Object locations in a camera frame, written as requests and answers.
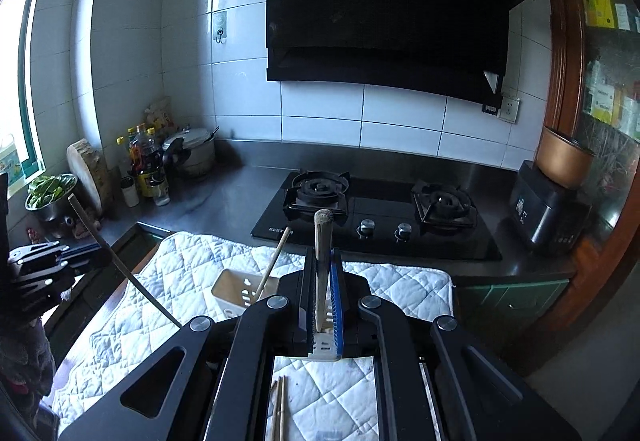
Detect white quilted mat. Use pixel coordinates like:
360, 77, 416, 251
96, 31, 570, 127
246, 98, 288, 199
50, 231, 456, 441

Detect brown rag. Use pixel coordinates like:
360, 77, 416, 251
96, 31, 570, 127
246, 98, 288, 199
60, 206, 103, 239

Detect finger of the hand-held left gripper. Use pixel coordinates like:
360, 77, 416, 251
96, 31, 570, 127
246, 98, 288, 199
7, 242, 101, 272
15, 263, 76, 314

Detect white utensil holder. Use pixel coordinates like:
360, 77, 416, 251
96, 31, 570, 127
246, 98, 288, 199
211, 268, 347, 365

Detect wooden glass-door cabinet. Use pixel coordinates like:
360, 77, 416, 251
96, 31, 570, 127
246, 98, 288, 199
532, 0, 640, 372

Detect plastic food bag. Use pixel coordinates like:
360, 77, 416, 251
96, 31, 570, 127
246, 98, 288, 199
145, 96, 176, 132

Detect glass shaker bottle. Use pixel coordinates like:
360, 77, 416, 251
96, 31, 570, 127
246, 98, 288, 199
152, 171, 172, 207

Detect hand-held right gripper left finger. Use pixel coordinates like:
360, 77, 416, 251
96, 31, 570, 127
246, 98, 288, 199
57, 248, 323, 441

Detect black glass gas stove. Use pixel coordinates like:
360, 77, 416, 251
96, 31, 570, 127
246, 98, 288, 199
250, 170, 503, 263

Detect steel bowl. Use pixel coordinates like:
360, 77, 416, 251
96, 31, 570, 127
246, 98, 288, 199
25, 174, 80, 223

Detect yellow green box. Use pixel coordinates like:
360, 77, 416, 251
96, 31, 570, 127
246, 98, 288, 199
585, 0, 617, 29

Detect round wooden cutting board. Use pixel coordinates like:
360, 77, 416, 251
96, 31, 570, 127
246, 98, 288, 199
66, 140, 108, 217

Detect green window frame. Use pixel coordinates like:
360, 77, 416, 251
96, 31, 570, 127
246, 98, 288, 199
0, 0, 66, 202

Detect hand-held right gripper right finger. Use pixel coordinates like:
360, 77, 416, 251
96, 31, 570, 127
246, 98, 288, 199
327, 247, 585, 441

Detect wooden chopstick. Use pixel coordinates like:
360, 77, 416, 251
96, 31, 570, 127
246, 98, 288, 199
278, 375, 287, 441
255, 226, 293, 297
313, 210, 333, 333
269, 377, 279, 441

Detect white wall socket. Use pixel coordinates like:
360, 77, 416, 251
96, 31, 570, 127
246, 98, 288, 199
500, 96, 521, 123

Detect black burner grate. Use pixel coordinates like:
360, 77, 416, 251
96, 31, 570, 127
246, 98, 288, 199
411, 180, 478, 237
282, 170, 351, 222

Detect small white bottle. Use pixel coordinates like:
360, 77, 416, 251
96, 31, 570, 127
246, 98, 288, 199
120, 176, 141, 208

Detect copper inner pot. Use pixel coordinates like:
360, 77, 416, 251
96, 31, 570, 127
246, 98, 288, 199
535, 125, 597, 189

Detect black rice cooker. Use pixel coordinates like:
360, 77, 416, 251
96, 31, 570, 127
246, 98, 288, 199
509, 160, 593, 257

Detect metal chopstick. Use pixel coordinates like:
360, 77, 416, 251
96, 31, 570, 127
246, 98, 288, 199
67, 195, 183, 328

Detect green lower cabinet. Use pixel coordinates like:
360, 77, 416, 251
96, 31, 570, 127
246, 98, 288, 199
460, 278, 571, 357

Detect green vegetables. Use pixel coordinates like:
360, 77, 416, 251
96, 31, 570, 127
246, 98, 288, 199
26, 174, 76, 209

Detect steel sink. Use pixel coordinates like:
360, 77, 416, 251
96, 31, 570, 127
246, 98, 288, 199
45, 221, 166, 362

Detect white green label box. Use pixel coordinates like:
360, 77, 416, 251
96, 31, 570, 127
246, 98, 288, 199
582, 61, 618, 124

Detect person's left forearm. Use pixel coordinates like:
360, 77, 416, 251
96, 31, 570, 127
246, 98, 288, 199
0, 316, 56, 427

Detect black range hood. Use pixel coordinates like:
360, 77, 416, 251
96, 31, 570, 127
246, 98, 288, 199
233, 0, 547, 104

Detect steel pressure cooker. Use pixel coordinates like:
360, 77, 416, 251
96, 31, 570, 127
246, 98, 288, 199
161, 124, 221, 179

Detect printed plastic package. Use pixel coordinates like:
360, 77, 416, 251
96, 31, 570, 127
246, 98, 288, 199
0, 134, 26, 187

